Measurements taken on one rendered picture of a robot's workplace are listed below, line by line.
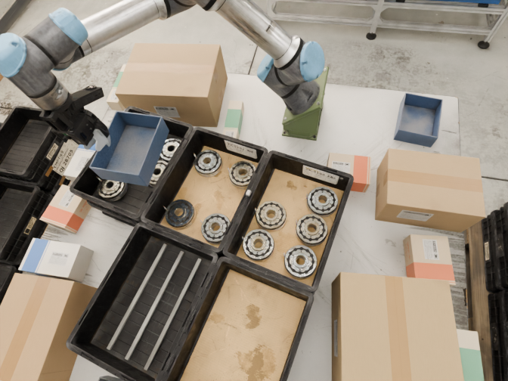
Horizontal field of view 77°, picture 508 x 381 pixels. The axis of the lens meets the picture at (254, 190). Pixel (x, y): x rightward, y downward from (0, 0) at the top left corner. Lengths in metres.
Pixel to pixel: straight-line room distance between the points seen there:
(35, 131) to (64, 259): 1.06
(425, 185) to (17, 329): 1.39
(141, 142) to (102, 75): 2.08
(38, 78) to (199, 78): 0.73
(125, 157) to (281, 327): 0.70
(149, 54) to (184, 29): 1.64
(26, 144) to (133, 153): 1.22
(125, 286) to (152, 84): 0.81
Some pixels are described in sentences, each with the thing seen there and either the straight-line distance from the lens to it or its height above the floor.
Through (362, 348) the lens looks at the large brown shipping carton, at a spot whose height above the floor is 0.90.
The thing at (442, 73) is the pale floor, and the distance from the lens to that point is 2.86.
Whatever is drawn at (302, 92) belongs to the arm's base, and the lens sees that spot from 1.26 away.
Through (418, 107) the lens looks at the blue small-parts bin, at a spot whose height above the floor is 0.70.
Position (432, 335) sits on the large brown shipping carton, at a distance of 1.04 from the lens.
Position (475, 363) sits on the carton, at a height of 0.82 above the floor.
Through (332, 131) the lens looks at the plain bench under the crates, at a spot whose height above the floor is 0.70.
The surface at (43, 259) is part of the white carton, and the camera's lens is 1.40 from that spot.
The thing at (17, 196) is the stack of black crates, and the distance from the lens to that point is 2.20.
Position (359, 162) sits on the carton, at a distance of 1.29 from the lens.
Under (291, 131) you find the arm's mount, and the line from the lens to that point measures 1.39.
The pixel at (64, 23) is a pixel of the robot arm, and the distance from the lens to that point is 0.85.
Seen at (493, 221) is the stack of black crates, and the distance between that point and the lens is 2.00.
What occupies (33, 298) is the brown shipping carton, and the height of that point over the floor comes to 0.86.
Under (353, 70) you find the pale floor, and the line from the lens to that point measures 2.71.
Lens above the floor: 1.86
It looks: 64 degrees down
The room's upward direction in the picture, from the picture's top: 12 degrees counter-clockwise
